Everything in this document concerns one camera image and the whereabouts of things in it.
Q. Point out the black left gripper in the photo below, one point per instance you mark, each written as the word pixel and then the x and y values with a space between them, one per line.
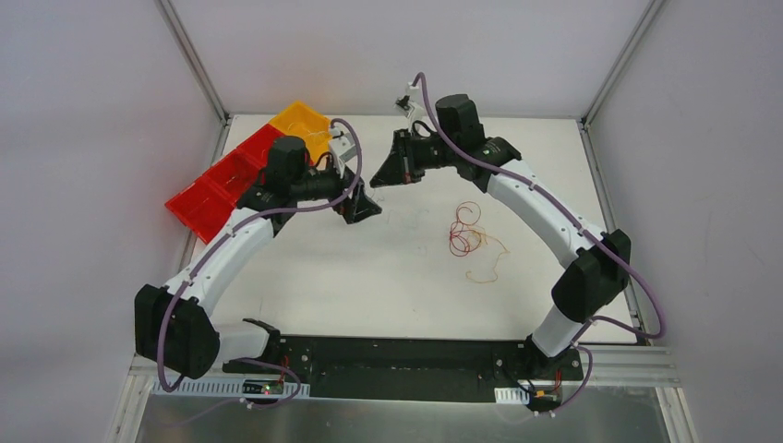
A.
pixel 351 195

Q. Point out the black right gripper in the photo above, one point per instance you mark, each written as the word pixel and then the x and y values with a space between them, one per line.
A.
pixel 403 157

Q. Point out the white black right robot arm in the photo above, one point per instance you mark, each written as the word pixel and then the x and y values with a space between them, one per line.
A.
pixel 593 261

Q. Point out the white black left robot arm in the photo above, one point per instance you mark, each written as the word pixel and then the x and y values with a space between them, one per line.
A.
pixel 173 326

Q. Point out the yellow plastic bin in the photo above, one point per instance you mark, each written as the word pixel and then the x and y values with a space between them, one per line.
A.
pixel 300 120

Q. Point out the red plastic bin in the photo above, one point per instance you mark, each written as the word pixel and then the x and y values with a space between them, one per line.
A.
pixel 205 206

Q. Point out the left controller board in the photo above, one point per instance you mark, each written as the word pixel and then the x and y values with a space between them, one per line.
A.
pixel 263 387

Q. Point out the controller board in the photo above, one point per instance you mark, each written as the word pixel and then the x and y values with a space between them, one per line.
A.
pixel 544 402
pixel 263 387

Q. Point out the right controller board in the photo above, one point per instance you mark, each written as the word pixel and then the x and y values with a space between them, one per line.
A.
pixel 544 402

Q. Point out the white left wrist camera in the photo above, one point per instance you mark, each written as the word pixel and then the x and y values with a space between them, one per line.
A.
pixel 341 145

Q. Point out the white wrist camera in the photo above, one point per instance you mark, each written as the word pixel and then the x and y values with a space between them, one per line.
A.
pixel 408 107
pixel 341 145

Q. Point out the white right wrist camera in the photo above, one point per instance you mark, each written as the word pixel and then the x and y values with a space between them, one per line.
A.
pixel 408 107

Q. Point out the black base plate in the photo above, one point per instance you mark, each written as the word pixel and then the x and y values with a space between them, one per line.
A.
pixel 414 385

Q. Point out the aluminium frame rail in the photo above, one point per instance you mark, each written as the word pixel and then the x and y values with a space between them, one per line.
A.
pixel 314 358

